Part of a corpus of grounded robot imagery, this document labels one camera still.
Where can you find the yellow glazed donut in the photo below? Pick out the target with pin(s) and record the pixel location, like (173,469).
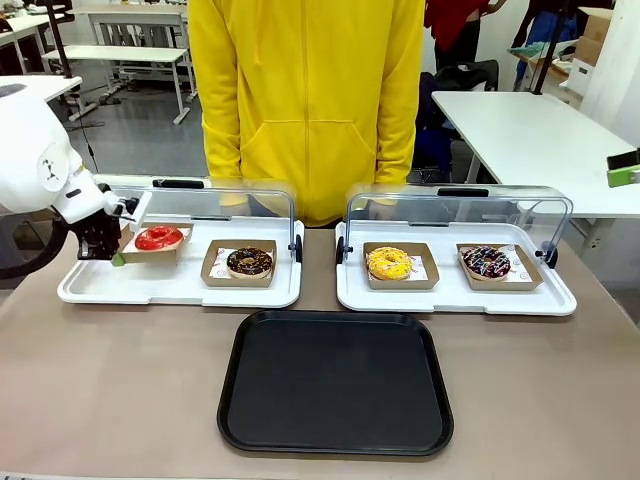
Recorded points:
(380,270)

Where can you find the red glazed donut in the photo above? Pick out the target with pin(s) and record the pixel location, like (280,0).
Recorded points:
(150,244)

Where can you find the chocolate donut with coloured sprinkles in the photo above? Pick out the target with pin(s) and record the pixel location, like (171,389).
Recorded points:
(475,270)

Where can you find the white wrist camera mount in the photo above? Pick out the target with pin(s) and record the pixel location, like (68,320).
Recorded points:
(142,212)

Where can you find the person in dark blue clothes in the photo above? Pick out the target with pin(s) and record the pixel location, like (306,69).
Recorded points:
(545,25)

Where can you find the brown cardboard donut box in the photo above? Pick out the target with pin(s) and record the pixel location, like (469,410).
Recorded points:
(150,259)
(400,285)
(500,286)
(235,283)

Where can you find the black bag on chair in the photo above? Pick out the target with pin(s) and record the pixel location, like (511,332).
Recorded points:
(465,75)

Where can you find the clear display case lid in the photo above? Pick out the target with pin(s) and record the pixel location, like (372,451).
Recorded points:
(500,210)
(225,205)

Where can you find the large white table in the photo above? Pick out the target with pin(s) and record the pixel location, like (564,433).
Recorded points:
(525,135)

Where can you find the person in red top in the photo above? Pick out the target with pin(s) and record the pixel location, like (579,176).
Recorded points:
(450,25)

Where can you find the chocolate donut with nut bits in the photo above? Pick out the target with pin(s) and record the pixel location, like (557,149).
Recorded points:
(237,265)

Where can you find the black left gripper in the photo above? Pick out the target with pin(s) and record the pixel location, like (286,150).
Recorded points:
(97,237)

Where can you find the white storage box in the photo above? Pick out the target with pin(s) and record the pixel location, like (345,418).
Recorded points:
(577,80)

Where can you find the white desk with metal legs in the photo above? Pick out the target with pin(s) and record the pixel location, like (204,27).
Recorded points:
(135,12)
(115,54)

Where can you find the black metal pole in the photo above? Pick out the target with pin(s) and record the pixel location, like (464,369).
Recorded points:
(59,40)
(545,60)

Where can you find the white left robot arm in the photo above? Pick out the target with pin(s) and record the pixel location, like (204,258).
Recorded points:
(30,150)

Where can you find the black serving tray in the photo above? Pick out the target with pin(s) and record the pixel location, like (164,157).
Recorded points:
(335,380)

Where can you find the brown cardboard carton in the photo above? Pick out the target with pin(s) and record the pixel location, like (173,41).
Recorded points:
(595,35)

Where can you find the white display case base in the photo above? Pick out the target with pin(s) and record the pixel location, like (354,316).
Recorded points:
(175,295)
(450,300)

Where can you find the person in yellow hoodie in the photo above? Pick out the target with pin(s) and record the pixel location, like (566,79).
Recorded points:
(310,100)

